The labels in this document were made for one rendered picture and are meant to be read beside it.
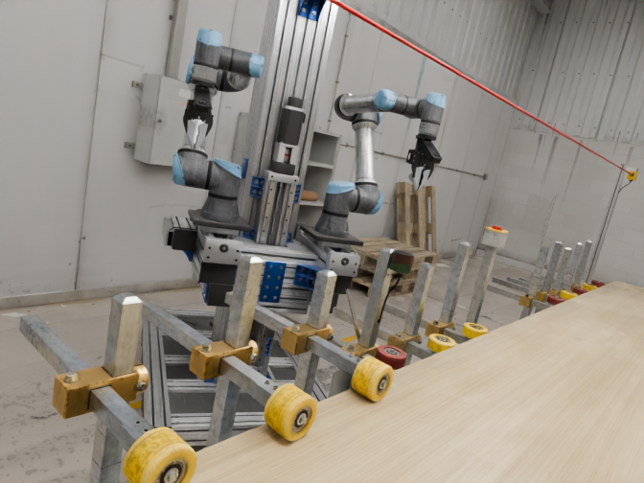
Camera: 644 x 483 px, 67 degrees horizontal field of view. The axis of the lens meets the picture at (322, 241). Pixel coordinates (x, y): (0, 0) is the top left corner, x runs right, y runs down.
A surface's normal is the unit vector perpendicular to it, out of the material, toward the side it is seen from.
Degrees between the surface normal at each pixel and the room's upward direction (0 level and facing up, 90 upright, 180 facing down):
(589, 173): 90
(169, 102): 90
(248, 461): 0
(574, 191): 90
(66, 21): 90
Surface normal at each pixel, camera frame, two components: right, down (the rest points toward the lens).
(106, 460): 0.73, 0.27
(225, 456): 0.20, -0.96
